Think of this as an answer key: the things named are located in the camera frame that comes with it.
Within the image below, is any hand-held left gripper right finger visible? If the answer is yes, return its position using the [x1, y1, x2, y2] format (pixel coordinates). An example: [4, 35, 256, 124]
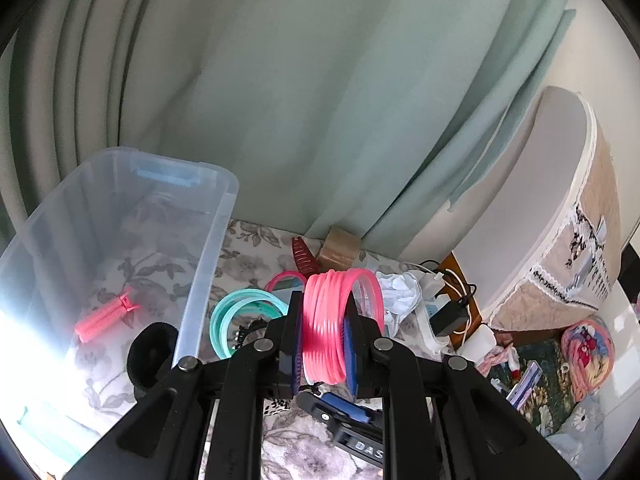
[342, 296, 583, 480]

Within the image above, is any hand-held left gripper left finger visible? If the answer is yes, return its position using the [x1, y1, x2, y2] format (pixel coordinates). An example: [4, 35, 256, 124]
[62, 291, 306, 480]

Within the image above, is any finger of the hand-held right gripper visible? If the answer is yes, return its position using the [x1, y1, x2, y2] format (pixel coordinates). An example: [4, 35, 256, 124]
[297, 391, 373, 426]

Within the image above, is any stack of pink bangles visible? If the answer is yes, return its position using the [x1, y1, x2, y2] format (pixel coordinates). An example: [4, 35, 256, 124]
[302, 268, 386, 387]

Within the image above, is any black ribbon hair clip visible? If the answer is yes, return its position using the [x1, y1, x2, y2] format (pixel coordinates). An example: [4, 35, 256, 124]
[231, 321, 268, 358]

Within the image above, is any leopard print scrunchie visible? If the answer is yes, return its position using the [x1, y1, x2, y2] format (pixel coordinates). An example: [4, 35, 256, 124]
[262, 397, 296, 416]

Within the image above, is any teal bangle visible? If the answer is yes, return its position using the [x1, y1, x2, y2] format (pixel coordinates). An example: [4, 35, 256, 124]
[225, 295, 292, 356]
[209, 287, 281, 361]

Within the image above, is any pink round mirror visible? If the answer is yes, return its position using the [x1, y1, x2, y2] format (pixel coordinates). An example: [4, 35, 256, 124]
[263, 270, 308, 293]

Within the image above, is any white paper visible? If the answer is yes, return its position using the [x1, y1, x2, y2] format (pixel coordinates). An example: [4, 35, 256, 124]
[374, 270, 423, 338]

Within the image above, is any dark red hair claw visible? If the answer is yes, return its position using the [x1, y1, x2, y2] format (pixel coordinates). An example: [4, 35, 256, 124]
[291, 236, 321, 273]

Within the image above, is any brown tape roll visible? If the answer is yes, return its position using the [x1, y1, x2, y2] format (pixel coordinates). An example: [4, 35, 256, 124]
[320, 226, 362, 271]

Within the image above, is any clear plastic storage bin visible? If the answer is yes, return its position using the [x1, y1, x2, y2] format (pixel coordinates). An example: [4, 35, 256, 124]
[0, 146, 240, 466]

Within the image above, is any black cloth hair band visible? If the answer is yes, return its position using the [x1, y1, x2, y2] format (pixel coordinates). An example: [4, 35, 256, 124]
[126, 321, 180, 403]

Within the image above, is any pink hair roller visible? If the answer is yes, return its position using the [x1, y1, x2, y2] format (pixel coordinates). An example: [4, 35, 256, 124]
[75, 293, 137, 345]

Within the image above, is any white charger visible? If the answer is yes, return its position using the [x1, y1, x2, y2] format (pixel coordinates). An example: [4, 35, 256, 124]
[419, 272, 446, 306]

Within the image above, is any black charger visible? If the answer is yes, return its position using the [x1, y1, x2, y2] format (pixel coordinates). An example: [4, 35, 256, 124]
[431, 300, 471, 336]

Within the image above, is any white cylinder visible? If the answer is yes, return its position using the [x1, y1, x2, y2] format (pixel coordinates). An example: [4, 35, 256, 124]
[462, 327, 496, 363]

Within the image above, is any pink cloth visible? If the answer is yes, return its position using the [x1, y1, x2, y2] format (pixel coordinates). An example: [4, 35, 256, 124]
[482, 347, 516, 373]

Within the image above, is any beige quilted cover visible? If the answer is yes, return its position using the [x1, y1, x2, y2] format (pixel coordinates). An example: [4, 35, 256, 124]
[492, 105, 623, 331]

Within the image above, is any dark floral bedsheet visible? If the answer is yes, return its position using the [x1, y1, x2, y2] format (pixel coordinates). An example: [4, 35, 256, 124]
[487, 337, 591, 436]

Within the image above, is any light blue floral pillow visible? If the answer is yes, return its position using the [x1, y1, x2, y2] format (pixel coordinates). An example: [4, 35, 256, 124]
[545, 395, 616, 480]

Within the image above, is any colourful yarn ball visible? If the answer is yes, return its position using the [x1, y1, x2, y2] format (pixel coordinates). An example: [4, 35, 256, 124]
[560, 315, 616, 403]

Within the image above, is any pale green curtain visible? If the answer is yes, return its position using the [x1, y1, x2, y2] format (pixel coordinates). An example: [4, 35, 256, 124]
[0, 0, 578, 261]

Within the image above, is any black cable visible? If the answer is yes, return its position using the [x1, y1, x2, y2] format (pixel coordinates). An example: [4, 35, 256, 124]
[417, 259, 478, 306]

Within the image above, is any wooden bed frame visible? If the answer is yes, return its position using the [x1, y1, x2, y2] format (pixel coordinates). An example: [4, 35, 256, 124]
[440, 252, 566, 361]

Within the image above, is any black power adapter with cables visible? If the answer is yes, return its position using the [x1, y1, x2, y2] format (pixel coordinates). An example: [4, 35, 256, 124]
[435, 267, 481, 346]

